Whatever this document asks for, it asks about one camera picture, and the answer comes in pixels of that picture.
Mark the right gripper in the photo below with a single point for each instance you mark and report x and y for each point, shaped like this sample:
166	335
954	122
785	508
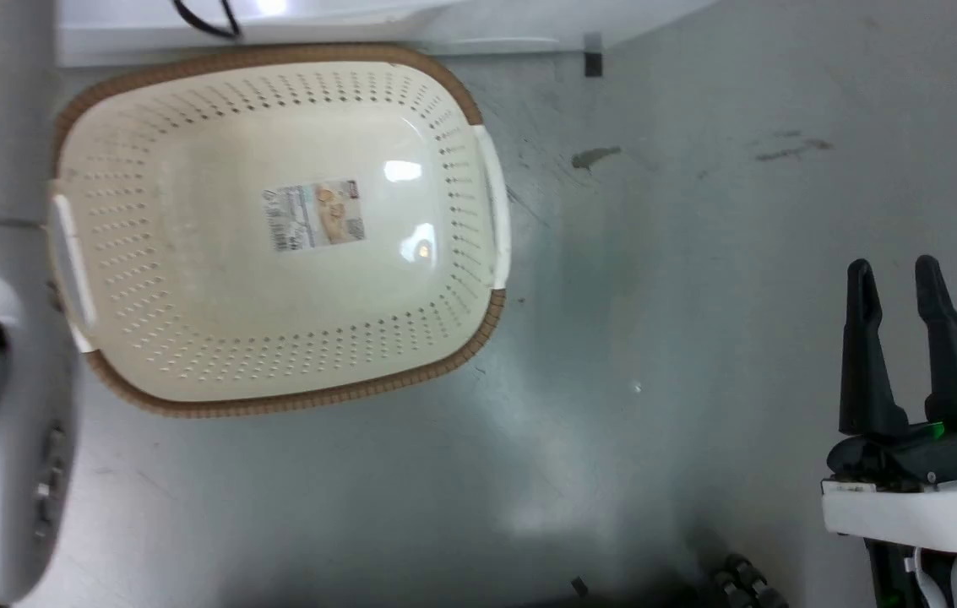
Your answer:
917	507

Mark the cream perforated laundry basket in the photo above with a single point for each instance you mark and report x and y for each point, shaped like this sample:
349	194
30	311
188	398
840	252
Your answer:
191	279

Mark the white baseboard panel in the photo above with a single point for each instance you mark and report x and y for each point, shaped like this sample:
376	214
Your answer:
410	21

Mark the printed paper label sticker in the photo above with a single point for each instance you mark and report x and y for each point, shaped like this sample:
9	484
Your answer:
314	214

